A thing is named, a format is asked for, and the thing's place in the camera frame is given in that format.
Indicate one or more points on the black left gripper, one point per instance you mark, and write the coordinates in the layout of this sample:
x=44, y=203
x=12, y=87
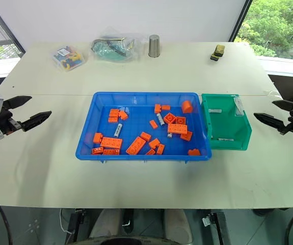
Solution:
x=4, y=120

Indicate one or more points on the clear box of colourful pieces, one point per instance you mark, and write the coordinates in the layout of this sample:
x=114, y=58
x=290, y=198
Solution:
x=68, y=58

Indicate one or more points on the clear label holder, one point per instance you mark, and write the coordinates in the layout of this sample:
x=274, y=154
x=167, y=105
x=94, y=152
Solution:
x=239, y=106

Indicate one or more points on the green plastic bin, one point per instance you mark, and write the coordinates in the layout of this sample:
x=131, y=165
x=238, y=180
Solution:
x=225, y=127

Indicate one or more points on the small orange building block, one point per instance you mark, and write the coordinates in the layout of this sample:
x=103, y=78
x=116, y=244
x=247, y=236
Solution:
x=108, y=152
x=150, y=152
x=145, y=136
x=160, y=149
x=165, y=107
x=194, y=152
x=97, y=151
x=117, y=152
x=123, y=115
x=113, y=119
x=153, y=124
x=157, y=108
x=114, y=112
x=97, y=137
x=154, y=143

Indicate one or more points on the yellow black toy vehicle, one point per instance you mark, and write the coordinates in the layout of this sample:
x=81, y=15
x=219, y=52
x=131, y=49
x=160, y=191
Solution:
x=217, y=53

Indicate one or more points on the small orange plastic brick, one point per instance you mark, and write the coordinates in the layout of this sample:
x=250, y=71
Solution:
x=187, y=107

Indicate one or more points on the clear plastic bag with items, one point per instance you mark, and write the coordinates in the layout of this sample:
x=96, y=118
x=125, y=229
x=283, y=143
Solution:
x=117, y=47

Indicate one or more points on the blue plastic tray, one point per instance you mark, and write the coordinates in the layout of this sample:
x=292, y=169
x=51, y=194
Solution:
x=136, y=127

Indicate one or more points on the beige rounded shape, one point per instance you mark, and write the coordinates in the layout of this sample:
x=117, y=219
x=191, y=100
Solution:
x=178, y=224
x=105, y=224

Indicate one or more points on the steel cup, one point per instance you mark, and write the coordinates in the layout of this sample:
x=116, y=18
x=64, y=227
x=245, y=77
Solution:
x=154, y=46

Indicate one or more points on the dark window frame bar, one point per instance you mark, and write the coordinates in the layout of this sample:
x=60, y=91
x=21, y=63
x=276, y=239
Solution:
x=6, y=28

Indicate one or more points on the dark window frame post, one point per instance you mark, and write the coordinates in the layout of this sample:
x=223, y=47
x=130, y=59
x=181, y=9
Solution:
x=240, y=20

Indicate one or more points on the black table leg bracket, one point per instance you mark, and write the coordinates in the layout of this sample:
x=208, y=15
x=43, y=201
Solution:
x=73, y=227
x=220, y=227

